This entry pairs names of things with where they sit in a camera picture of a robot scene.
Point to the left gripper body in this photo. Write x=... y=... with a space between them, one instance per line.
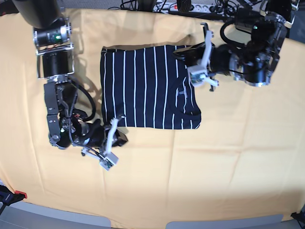
x=227 y=60

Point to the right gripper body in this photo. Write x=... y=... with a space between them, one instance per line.
x=97 y=135

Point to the white power strip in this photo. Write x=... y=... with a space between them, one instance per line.
x=173 y=7

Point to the yellow table cloth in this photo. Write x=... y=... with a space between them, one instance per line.
x=246 y=159

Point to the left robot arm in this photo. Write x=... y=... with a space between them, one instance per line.
x=252 y=42

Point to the black clamp right corner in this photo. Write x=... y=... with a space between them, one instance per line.
x=300 y=218

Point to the navy white striped T-shirt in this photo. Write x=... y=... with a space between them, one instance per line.
x=148 y=88

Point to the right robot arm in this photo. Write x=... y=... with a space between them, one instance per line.
x=70 y=108

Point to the red black clamp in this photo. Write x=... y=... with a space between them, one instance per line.
x=7 y=197

